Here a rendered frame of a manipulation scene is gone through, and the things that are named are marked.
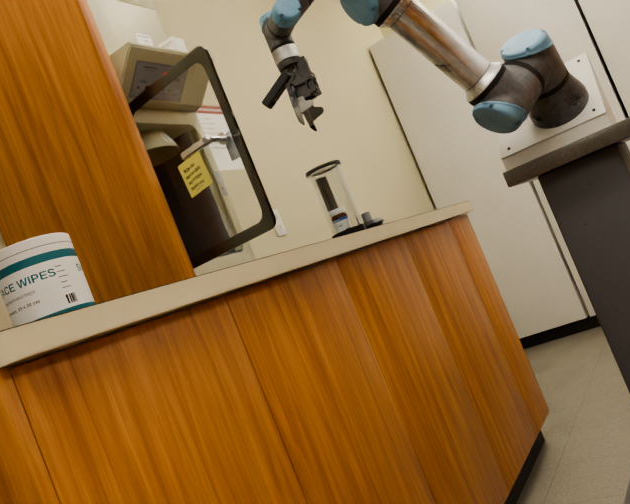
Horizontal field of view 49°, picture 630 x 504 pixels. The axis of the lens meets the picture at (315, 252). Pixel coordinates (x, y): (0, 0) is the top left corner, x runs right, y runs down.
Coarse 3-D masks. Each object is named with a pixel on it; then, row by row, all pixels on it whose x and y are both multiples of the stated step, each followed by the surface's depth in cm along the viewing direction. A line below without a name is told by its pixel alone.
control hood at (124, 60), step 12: (120, 48) 154; (132, 48) 153; (144, 48) 157; (156, 48) 160; (120, 60) 154; (132, 60) 155; (144, 60) 158; (156, 60) 162; (168, 60) 165; (120, 72) 155; (132, 72) 156; (120, 84) 155
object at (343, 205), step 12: (324, 168) 194; (336, 168) 196; (312, 180) 197; (324, 180) 195; (336, 180) 195; (324, 192) 195; (336, 192) 194; (348, 192) 197; (324, 204) 196; (336, 204) 194; (348, 204) 195; (336, 216) 194; (348, 216) 194; (336, 228) 195; (348, 228) 194
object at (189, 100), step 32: (192, 64) 141; (160, 96) 148; (192, 96) 142; (224, 96) 137; (160, 128) 150; (192, 128) 144; (224, 128) 139; (160, 160) 152; (224, 160) 141; (224, 192) 142; (256, 192) 137; (192, 224) 150; (224, 224) 144; (256, 224) 139; (192, 256) 152
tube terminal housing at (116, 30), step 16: (96, 0) 167; (112, 0) 172; (96, 16) 165; (112, 16) 170; (128, 16) 176; (144, 16) 181; (112, 32) 168; (128, 32) 173; (144, 32) 179; (160, 32) 185; (112, 48) 166; (224, 256) 172; (240, 256) 178; (208, 272) 165
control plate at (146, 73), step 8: (136, 64) 156; (144, 64) 159; (152, 64) 161; (160, 64) 163; (136, 72) 157; (144, 72) 160; (152, 72) 162; (160, 72) 164; (136, 80) 158; (144, 80) 161; (152, 80) 163; (136, 88) 160; (144, 88) 162; (136, 96) 161
